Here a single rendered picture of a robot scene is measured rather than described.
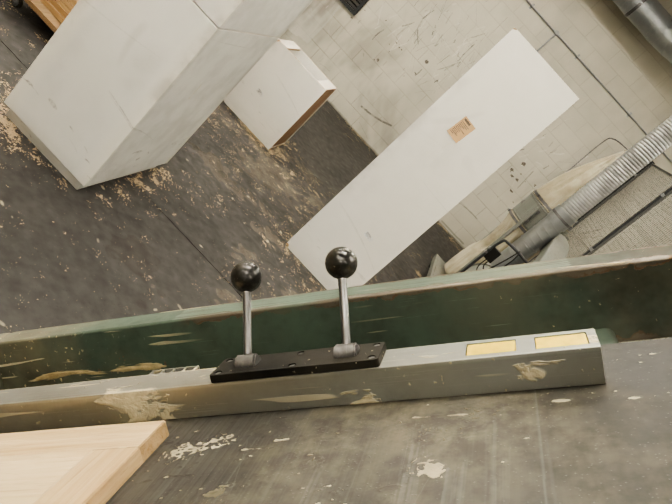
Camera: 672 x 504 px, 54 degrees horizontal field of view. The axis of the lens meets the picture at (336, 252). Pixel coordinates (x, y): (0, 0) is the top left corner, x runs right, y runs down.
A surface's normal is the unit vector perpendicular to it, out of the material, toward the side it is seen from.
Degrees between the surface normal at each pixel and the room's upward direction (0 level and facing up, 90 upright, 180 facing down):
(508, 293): 90
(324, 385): 90
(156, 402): 90
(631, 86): 90
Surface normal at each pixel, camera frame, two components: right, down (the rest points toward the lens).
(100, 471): -0.20, -0.96
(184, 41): -0.22, 0.26
